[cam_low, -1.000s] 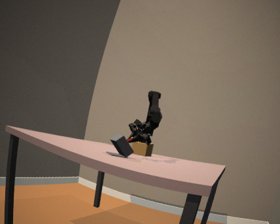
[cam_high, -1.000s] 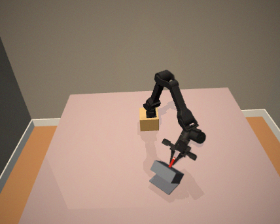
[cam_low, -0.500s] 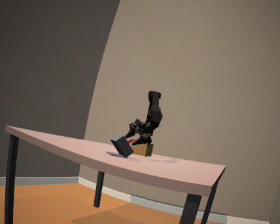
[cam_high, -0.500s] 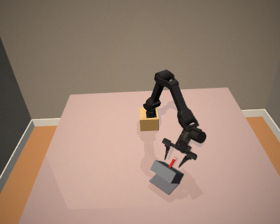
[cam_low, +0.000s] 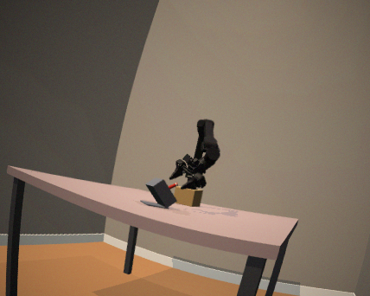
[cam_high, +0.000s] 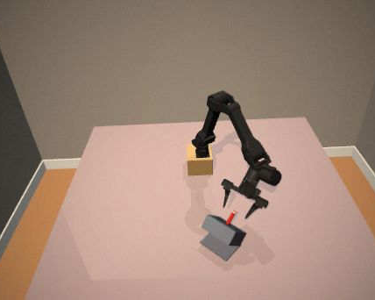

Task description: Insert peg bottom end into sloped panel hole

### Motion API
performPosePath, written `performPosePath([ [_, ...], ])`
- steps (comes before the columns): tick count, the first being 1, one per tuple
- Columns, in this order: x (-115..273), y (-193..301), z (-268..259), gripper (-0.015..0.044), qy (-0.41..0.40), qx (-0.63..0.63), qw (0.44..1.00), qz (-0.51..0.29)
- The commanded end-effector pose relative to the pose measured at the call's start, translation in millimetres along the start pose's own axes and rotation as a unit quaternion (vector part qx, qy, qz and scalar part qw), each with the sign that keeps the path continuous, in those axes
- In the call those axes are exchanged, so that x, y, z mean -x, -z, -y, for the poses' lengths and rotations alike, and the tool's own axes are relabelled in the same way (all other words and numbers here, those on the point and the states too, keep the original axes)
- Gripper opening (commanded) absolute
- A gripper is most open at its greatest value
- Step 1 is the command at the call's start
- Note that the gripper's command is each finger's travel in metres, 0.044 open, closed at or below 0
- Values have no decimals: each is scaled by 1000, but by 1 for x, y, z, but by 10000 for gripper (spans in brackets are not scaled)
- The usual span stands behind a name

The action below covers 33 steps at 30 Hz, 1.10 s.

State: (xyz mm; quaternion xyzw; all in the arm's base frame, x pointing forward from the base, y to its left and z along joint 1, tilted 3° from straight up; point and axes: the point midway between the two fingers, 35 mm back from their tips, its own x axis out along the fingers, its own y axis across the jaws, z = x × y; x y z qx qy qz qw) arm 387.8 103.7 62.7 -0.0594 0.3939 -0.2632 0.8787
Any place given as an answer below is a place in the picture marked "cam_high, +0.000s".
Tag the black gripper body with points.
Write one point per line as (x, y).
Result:
(229, 185)

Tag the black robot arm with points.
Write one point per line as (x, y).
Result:
(252, 149)

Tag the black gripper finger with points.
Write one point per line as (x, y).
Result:
(227, 193)
(253, 208)

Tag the dark grey square panel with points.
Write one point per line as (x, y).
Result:
(222, 239)

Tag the red cylindrical peg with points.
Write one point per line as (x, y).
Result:
(231, 217)

